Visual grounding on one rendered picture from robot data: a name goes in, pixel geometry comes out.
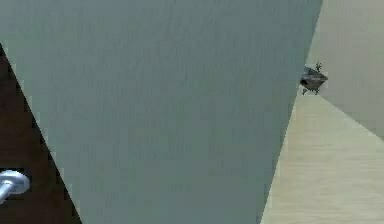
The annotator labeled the dark brown room door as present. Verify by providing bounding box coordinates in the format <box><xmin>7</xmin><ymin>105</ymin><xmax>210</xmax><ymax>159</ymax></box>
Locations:
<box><xmin>0</xmin><ymin>43</ymin><xmax>83</xmax><ymax>224</ymax></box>

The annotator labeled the silver door handle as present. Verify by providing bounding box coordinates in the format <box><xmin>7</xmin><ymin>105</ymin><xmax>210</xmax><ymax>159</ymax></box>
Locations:
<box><xmin>0</xmin><ymin>169</ymin><xmax>31</xmax><ymax>205</ymax></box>

